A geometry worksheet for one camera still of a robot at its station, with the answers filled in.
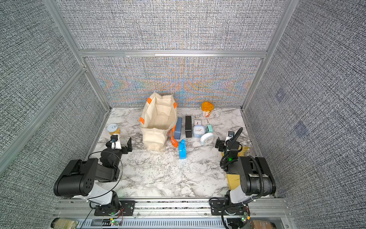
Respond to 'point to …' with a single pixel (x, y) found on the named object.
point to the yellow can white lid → (113, 129)
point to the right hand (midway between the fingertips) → (226, 134)
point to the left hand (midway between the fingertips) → (124, 136)
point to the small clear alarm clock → (198, 121)
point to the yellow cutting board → (234, 180)
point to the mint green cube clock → (209, 128)
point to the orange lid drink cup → (207, 107)
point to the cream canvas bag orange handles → (158, 120)
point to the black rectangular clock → (188, 126)
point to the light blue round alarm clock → (198, 130)
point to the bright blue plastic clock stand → (182, 149)
